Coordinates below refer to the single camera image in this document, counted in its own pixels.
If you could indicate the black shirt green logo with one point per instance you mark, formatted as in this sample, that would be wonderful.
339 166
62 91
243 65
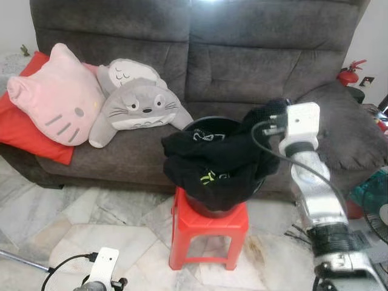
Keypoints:
212 167

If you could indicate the teal fabric bundle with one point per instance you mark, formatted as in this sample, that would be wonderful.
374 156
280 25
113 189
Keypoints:
373 188

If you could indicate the red round basin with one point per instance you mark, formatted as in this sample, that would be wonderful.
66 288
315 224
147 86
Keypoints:
353 210

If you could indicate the red fire extinguisher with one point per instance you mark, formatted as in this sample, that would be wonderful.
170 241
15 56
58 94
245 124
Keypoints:
348 76

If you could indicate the grey fabric sofa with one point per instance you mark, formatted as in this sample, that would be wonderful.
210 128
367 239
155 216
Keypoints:
242 66

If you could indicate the black round basket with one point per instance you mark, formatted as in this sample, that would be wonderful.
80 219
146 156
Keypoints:
206 127

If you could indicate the red plastic stool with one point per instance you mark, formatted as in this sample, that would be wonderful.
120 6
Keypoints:
206 224

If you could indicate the grey totoro plush pillow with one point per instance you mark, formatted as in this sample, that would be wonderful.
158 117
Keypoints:
139 106

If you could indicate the pink cat plush pillow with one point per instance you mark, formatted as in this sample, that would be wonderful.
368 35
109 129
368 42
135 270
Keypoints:
57 97

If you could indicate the red cushion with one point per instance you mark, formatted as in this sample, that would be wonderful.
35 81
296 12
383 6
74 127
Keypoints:
24 136

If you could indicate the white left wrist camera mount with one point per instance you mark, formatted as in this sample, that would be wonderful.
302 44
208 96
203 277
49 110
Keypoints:
106 264

